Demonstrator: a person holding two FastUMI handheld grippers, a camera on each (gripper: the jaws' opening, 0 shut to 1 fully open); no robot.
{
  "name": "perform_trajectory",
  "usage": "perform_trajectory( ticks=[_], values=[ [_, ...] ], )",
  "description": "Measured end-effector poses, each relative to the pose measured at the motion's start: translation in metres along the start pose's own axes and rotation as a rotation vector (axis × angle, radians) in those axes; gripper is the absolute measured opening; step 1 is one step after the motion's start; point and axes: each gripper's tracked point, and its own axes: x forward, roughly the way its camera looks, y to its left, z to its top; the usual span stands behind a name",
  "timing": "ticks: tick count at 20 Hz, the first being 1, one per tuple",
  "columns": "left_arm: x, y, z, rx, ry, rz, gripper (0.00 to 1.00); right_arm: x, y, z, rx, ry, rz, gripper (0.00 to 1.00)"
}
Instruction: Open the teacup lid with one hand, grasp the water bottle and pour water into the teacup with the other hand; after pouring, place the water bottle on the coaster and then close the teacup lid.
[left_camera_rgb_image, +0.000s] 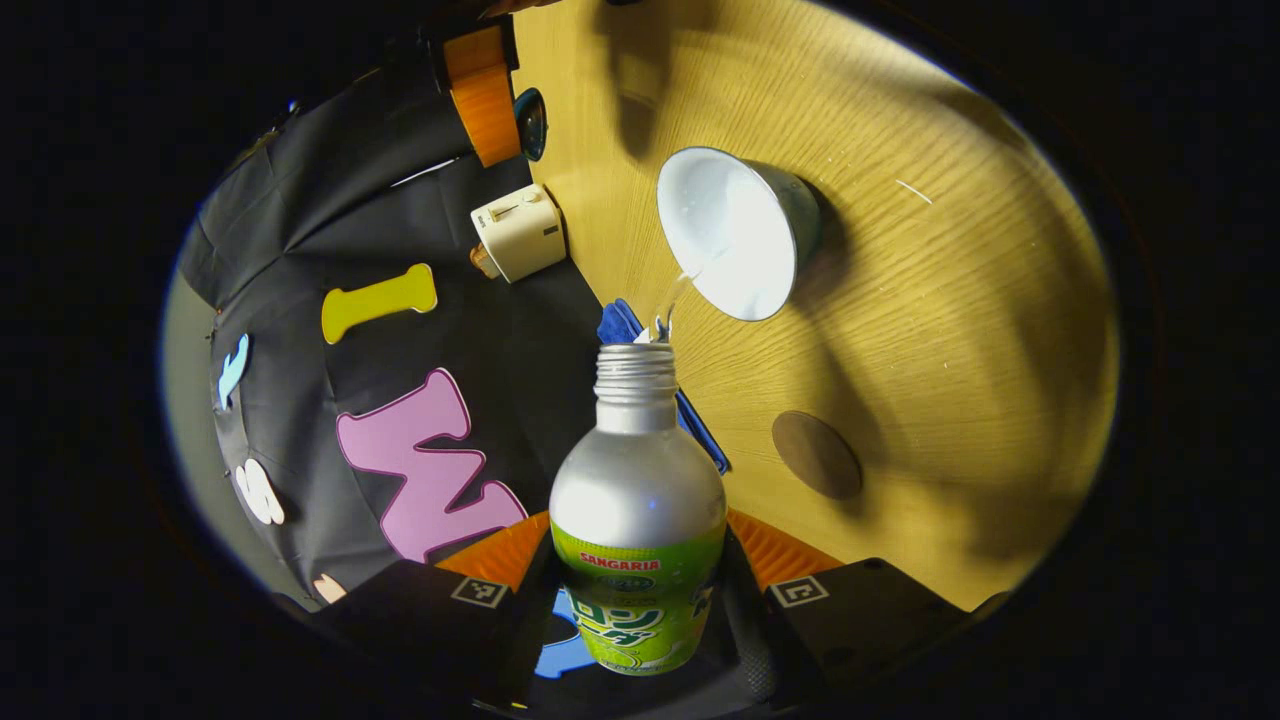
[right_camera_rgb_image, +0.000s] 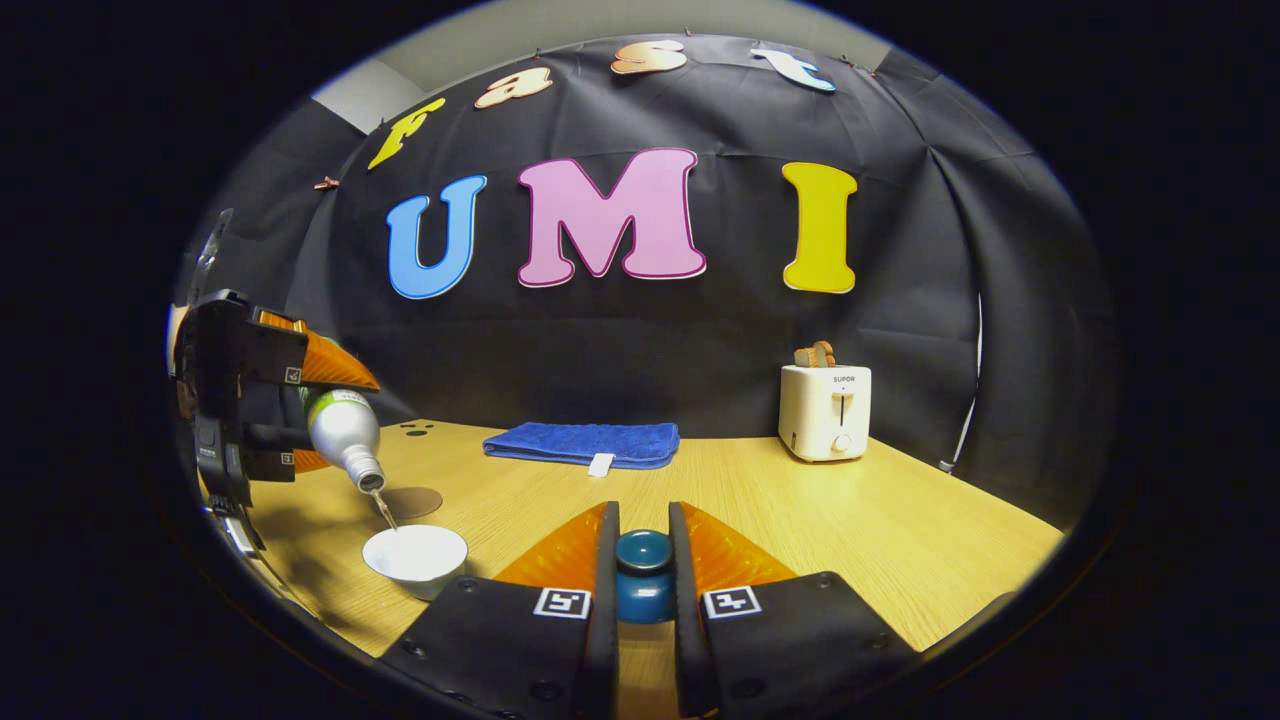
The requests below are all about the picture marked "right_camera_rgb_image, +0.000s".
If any black backdrop cloth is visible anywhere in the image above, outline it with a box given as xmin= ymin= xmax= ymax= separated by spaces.
xmin=175 ymin=35 xmax=1116 ymax=526

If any round brown coaster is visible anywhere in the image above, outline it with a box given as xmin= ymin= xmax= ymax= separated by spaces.
xmin=380 ymin=486 xmax=444 ymax=520

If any folded blue towel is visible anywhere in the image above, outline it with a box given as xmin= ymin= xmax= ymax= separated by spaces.
xmin=482 ymin=421 xmax=681 ymax=478

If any green label silver water bottle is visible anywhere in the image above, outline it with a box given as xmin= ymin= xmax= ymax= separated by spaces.
xmin=300 ymin=385 xmax=387 ymax=494

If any white toaster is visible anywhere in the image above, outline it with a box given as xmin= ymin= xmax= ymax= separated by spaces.
xmin=778 ymin=364 xmax=873 ymax=463

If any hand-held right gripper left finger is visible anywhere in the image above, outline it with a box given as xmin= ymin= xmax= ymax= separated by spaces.
xmin=375 ymin=501 xmax=621 ymax=720

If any white cable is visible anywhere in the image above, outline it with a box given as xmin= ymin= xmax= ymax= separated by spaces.
xmin=940 ymin=292 xmax=986 ymax=471

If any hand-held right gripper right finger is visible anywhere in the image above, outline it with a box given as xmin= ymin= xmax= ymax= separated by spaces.
xmin=668 ymin=501 xmax=921 ymax=719

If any white and teal teacup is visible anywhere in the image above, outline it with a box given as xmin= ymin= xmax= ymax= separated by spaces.
xmin=362 ymin=524 xmax=469 ymax=602

